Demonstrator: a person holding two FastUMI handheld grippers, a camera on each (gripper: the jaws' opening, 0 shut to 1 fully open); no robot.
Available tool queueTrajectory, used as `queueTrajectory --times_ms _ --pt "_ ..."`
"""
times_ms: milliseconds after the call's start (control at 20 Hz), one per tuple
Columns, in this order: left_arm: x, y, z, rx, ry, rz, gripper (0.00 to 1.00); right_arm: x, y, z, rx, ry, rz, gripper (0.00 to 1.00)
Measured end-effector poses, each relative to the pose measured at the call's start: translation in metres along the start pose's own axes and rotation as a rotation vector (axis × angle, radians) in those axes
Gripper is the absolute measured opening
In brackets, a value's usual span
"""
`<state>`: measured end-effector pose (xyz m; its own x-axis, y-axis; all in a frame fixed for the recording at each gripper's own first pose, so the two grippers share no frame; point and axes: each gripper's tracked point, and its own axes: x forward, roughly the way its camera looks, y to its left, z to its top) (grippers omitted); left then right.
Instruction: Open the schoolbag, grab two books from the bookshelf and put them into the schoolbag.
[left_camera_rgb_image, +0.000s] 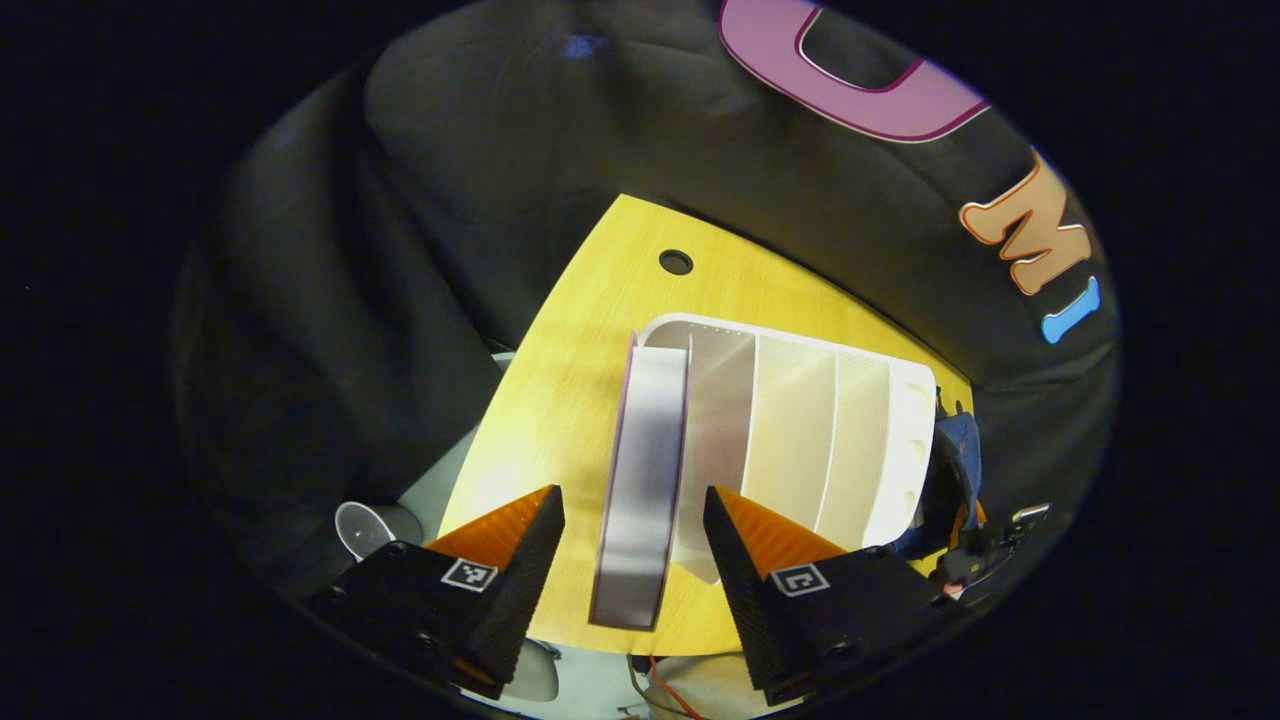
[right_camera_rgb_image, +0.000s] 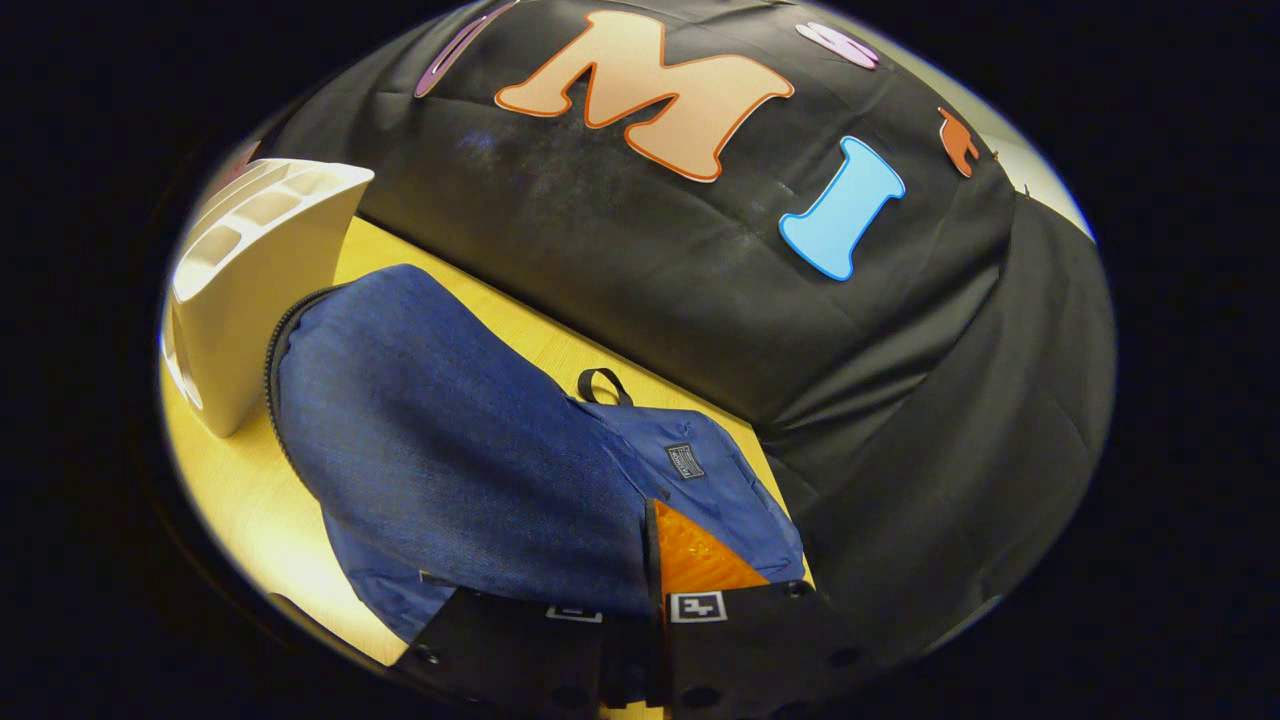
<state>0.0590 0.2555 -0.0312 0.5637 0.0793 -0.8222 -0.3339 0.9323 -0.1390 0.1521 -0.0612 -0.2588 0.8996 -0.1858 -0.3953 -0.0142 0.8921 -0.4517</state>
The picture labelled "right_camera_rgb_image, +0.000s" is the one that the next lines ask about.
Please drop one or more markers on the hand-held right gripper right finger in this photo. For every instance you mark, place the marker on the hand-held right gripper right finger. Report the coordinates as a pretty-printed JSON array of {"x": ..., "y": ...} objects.
[{"x": 760, "y": 650}]

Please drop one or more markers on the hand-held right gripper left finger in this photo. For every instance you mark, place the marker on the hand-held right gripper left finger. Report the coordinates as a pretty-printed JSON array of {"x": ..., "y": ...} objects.
[{"x": 500, "y": 650}]

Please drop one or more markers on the blue schoolbag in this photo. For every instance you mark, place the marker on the blue schoolbag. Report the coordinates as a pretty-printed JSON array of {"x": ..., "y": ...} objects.
[{"x": 450, "y": 450}]

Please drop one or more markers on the white bookshelf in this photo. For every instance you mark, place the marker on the white bookshelf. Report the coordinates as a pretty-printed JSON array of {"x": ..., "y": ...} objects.
[{"x": 260, "y": 300}]

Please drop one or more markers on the black backdrop cloth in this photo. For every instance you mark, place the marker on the black backdrop cloth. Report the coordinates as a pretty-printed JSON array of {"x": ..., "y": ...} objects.
[{"x": 650, "y": 270}]

